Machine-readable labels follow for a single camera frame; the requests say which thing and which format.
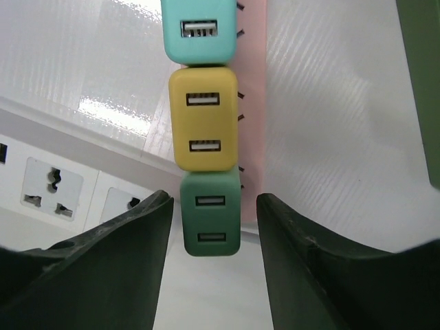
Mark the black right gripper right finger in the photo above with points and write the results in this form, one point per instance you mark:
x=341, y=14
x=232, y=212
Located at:
x=318, y=279

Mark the teal USB charger plug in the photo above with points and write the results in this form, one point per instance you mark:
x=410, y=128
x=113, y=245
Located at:
x=199, y=32

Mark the pink power strip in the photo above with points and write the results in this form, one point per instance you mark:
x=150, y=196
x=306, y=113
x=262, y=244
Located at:
x=248, y=64

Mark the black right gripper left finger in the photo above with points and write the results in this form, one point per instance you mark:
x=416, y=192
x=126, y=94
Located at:
x=108, y=277

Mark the green power strip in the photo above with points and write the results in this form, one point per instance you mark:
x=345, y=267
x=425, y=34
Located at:
x=419, y=21

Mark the white power strip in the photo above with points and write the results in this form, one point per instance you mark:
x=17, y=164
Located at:
x=57, y=182

